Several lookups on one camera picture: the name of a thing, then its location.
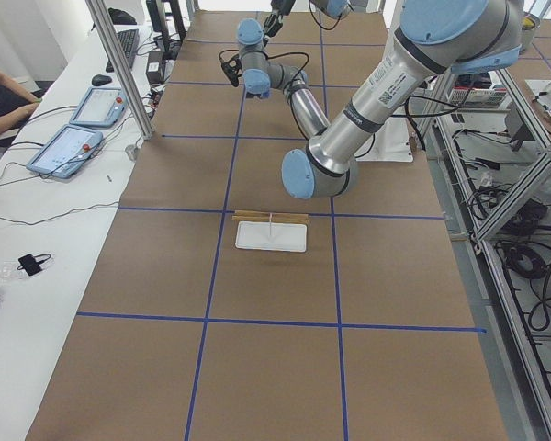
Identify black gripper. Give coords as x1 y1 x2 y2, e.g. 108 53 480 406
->
264 0 295 38

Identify seated person forearm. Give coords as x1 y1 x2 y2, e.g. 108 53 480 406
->
0 71 41 135

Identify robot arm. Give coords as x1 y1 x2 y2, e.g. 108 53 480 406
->
263 0 353 39
236 1 523 199

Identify white towel rack with wooden bars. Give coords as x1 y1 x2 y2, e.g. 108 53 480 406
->
232 210 309 253

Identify black monitor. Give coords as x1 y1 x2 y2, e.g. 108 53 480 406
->
145 0 186 60

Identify black power brick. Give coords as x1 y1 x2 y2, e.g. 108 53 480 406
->
145 50 165 85

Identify black keyboard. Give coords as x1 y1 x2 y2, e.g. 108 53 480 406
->
117 28 140 69

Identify black computer mouse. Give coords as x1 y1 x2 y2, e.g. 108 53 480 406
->
91 74 112 86

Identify far teach pendant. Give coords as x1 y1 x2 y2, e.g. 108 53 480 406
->
70 86 126 129

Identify teach pendant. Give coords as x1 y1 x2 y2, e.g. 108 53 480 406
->
70 86 126 129
26 124 104 179

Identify near teach pendant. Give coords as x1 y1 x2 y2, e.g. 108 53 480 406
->
26 124 104 179

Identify grey control box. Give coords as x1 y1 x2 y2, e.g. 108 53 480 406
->
504 104 537 152

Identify small black adapter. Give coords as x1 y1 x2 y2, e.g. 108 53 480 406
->
17 254 42 277

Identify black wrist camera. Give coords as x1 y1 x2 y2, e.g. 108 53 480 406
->
218 50 242 87

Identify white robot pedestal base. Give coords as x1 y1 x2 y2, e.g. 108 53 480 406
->
355 118 413 163

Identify aluminium frame post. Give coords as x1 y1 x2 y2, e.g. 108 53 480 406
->
85 0 153 141

